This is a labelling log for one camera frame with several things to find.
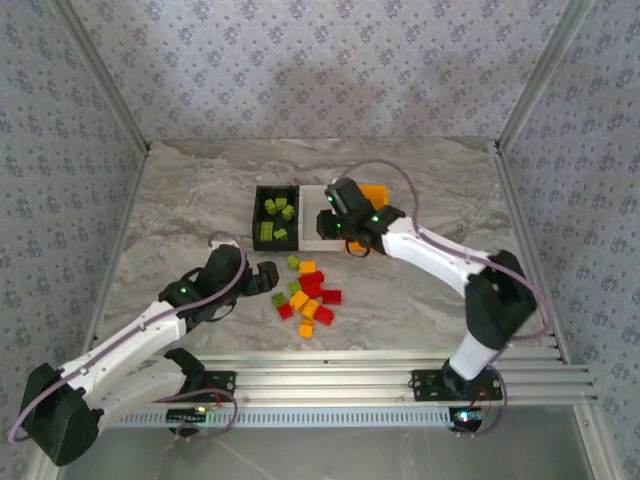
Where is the white plastic bin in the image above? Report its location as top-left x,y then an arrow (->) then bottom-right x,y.
298,183 -> 351,252

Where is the yellow plastic bin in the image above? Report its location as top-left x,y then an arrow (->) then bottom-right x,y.
342,183 -> 391,253

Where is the black plastic bin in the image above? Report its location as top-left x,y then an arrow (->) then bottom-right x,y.
253,184 -> 303,252

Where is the left base circuit board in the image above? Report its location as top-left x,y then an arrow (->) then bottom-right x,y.
166,407 -> 210,422

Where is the base circuit board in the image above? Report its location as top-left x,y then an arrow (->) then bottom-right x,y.
451,407 -> 485,426
166,407 -> 210,422

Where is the right base circuit board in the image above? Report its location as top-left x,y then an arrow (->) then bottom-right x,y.
451,407 -> 485,426

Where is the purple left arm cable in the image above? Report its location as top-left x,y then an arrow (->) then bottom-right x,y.
8,232 -> 250,445

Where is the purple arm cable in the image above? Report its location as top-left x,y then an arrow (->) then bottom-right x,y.
8,232 -> 250,445
341,158 -> 555,347

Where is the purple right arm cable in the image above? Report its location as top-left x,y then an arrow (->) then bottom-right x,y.
341,158 -> 555,347

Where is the aluminium side rail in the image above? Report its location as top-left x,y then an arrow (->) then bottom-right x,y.
492,139 -> 626,480
27,142 -> 154,480

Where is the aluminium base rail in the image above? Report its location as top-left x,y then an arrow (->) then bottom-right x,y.
113,349 -> 599,407

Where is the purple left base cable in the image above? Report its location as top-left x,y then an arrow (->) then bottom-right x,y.
147,385 -> 239,446

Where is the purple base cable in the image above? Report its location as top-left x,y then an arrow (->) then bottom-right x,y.
452,366 -> 509,440
147,385 -> 239,446

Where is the grey slotted cable duct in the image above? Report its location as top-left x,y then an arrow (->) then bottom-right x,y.
102,405 -> 456,429

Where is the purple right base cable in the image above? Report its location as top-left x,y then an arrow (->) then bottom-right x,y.
452,366 -> 509,440

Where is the aluminium frame post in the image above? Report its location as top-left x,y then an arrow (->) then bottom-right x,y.
49,0 -> 152,152
496,0 -> 600,149

